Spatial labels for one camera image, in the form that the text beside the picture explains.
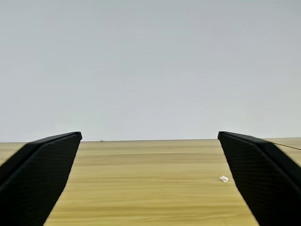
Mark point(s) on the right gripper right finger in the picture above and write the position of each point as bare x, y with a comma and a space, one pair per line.
265, 179

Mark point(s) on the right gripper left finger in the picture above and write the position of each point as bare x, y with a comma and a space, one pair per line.
35, 181

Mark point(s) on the small white paper scrap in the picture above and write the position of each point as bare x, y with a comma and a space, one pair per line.
224, 179

